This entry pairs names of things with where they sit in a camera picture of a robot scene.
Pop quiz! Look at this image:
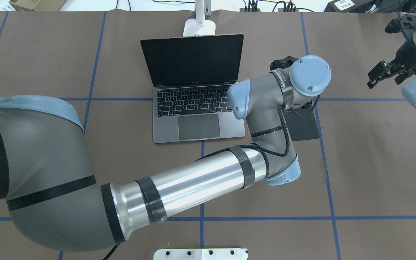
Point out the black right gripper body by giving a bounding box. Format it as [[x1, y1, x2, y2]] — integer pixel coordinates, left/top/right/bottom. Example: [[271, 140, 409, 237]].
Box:
[[391, 40, 416, 74]]

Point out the black mouse pad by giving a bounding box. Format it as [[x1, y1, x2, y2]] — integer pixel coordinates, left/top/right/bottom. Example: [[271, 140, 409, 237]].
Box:
[[283, 108, 320, 142]]

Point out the grey laptop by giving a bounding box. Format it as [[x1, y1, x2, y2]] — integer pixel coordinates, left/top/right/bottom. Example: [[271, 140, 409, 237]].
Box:
[[140, 34, 246, 144]]

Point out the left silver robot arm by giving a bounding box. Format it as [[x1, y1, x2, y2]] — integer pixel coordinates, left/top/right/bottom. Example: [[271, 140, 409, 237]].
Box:
[[0, 55, 332, 252]]

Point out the white desk lamp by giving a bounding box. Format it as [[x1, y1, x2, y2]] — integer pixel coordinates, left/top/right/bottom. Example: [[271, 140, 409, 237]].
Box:
[[183, 0, 216, 37]]

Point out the black usb hub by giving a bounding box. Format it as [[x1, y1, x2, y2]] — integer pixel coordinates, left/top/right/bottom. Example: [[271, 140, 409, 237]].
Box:
[[238, 7, 299, 13]]

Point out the brown cardboard box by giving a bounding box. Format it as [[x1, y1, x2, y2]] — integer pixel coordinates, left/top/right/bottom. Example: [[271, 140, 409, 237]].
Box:
[[8, 0, 66, 12]]

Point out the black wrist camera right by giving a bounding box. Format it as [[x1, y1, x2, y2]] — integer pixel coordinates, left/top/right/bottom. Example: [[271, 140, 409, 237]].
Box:
[[384, 14, 416, 34]]

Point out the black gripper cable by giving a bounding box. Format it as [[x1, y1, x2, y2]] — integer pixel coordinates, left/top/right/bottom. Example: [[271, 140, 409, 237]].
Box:
[[194, 94, 320, 161]]

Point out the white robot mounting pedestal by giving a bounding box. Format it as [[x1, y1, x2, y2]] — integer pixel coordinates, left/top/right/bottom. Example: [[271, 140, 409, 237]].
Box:
[[153, 248, 249, 260]]

